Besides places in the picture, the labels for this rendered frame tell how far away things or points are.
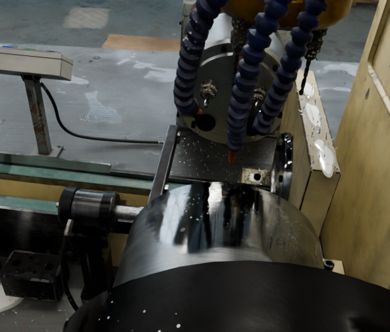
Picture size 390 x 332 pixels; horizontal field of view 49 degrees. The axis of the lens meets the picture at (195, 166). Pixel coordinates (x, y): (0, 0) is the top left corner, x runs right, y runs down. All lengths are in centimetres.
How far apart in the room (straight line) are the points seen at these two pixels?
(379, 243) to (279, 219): 23
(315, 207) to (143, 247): 26
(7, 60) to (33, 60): 6
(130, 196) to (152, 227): 40
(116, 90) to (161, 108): 18
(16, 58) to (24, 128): 31
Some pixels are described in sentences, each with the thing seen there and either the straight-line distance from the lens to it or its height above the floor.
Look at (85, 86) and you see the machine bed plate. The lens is 146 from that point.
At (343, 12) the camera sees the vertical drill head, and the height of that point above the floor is 131.
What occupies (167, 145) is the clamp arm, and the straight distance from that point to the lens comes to 77.
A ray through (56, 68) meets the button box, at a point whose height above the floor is 106.
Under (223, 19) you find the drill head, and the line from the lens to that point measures 98.
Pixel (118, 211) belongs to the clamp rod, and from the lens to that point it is 65.
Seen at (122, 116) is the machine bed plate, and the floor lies 80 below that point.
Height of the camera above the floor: 148
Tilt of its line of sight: 38 degrees down
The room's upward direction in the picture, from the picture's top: 4 degrees clockwise
